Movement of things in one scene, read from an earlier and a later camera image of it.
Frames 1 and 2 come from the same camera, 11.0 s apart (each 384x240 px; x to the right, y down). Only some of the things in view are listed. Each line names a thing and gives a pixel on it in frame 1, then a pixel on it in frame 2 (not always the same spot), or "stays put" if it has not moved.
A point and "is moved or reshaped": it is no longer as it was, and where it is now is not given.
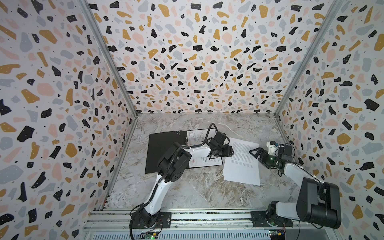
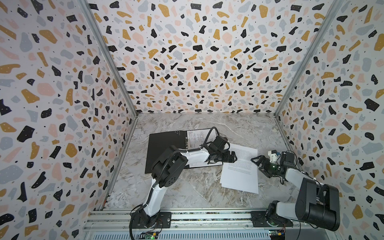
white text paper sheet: [242, 166] is moved or reshaped
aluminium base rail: [115, 225] stays put
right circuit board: [277, 234] stays put
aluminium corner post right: [335, 7] stays put
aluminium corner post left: [109, 53] stays put
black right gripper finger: [256, 152] to [258, 160]
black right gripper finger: [263, 163] to [265, 172]
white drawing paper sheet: [195, 138] stays put
